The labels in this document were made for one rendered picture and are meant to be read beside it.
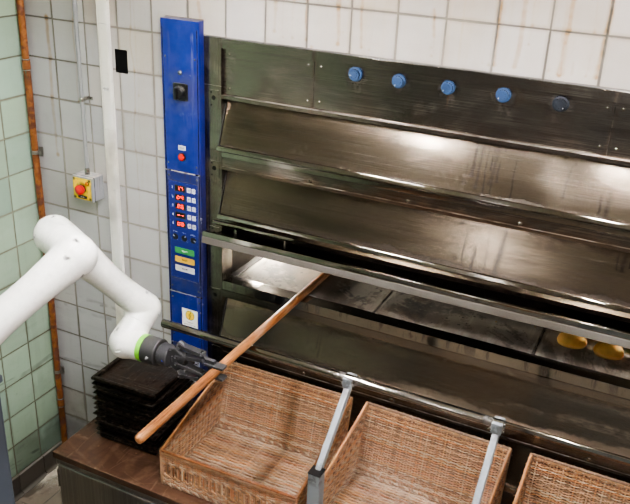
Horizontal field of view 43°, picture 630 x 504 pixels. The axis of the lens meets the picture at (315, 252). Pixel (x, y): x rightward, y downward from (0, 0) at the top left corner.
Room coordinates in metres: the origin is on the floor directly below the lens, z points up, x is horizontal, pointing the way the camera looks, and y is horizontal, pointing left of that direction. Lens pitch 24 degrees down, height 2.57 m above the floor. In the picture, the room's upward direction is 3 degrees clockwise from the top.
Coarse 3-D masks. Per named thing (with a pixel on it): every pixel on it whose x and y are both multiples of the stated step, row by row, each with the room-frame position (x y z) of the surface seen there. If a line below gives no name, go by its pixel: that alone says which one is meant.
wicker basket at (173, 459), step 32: (224, 384) 2.73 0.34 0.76; (256, 384) 2.68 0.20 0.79; (288, 384) 2.64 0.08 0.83; (192, 416) 2.51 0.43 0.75; (224, 416) 2.69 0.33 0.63; (256, 416) 2.64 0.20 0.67; (288, 416) 2.60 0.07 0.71; (320, 416) 2.56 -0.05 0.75; (192, 448) 2.51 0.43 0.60; (224, 448) 2.54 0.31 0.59; (256, 448) 2.55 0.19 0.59; (288, 448) 2.56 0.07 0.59; (320, 448) 2.52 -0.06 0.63; (192, 480) 2.28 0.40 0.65; (224, 480) 2.23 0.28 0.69; (256, 480) 2.36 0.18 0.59; (288, 480) 2.37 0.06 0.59
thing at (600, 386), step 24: (240, 288) 2.77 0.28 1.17; (264, 288) 2.75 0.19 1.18; (312, 312) 2.64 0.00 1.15; (336, 312) 2.60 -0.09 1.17; (360, 312) 2.60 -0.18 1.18; (408, 336) 2.48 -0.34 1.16; (432, 336) 2.45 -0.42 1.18; (456, 336) 2.45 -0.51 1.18; (504, 360) 2.34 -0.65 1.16; (528, 360) 2.32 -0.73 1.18; (552, 360) 2.32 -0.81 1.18; (576, 384) 2.24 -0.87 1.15; (600, 384) 2.21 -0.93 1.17; (624, 384) 2.20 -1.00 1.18
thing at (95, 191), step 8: (72, 176) 3.02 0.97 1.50; (80, 176) 3.00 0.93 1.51; (88, 176) 3.00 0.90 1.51; (96, 176) 3.01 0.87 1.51; (80, 184) 2.99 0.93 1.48; (96, 184) 3.00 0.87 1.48; (88, 192) 2.98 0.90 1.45; (96, 192) 2.99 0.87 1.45; (88, 200) 2.98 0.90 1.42; (96, 200) 2.99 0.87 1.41
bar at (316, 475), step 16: (208, 336) 2.39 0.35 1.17; (256, 352) 2.31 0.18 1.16; (272, 352) 2.30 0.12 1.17; (304, 368) 2.24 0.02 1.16; (320, 368) 2.22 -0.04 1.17; (352, 384) 2.17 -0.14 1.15; (368, 384) 2.14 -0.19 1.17; (384, 384) 2.14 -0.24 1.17; (416, 400) 2.08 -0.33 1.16; (432, 400) 2.07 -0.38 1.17; (336, 416) 2.10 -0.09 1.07; (464, 416) 2.01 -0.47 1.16; (480, 416) 2.00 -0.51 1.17; (496, 416) 2.00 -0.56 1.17; (496, 432) 1.96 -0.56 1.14; (320, 464) 2.00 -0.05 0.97; (320, 480) 1.97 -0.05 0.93; (480, 480) 1.87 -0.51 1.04; (320, 496) 1.97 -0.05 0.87; (480, 496) 1.84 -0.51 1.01
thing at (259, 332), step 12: (324, 276) 2.83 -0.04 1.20; (312, 288) 2.73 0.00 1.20; (300, 300) 2.64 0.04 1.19; (276, 312) 2.52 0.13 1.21; (264, 324) 2.42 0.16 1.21; (252, 336) 2.34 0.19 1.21; (240, 348) 2.26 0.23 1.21; (228, 360) 2.19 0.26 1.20; (216, 372) 2.12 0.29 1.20; (204, 384) 2.06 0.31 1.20; (180, 396) 1.98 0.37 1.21; (192, 396) 2.00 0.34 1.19; (168, 408) 1.92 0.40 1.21; (180, 408) 1.94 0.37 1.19; (156, 420) 1.86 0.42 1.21; (144, 432) 1.80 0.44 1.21
